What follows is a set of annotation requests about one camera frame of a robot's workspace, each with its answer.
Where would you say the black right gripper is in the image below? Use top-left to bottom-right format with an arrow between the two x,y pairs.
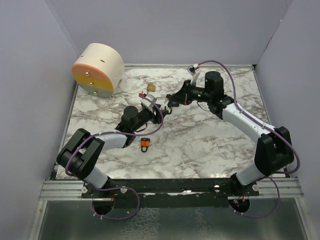
169,79 -> 213,106

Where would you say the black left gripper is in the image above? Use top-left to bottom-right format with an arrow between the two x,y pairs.
132,103 -> 169,133

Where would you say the brass padlock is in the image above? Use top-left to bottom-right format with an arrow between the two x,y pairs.
146,84 -> 156,92

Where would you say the orange black padlock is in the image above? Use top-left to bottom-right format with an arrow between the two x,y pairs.
140,137 -> 150,153

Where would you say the black head key bunch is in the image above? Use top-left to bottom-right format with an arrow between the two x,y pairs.
164,96 -> 173,115

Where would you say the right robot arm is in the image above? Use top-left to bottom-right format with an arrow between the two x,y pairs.
166,71 -> 294,196

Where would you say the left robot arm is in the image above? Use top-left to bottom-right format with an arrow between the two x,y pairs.
56,104 -> 172,198

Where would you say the beige cylindrical drum box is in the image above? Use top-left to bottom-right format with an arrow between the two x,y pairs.
71,43 -> 125,98

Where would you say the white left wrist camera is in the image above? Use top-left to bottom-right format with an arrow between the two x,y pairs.
138,92 -> 157,113

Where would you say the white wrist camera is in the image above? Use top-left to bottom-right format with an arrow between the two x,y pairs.
187,63 -> 200,84
138,92 -> 157,113

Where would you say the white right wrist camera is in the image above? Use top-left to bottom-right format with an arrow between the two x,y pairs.
187,63 -> 200,84

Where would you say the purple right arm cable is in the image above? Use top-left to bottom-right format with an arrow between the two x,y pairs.
197,59 -> 301,220

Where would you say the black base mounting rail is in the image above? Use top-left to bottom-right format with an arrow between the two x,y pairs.
81,178 -> 259,209

